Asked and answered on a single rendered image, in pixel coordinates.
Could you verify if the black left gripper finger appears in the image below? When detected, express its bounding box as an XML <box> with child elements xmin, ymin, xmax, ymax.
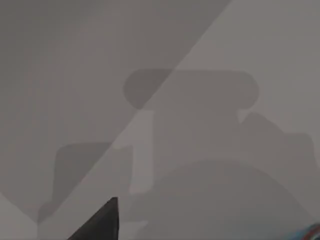
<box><xmin>66</xmin><ymin>196</ymin><xmax>120</xmax><ymax>240</ymax></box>

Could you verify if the blue and red can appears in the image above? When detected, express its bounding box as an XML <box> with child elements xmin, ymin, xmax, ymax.
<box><xmin>296</xmin><ymin>223</ymin><xmax>320</xmax><ymax>240</ymax></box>

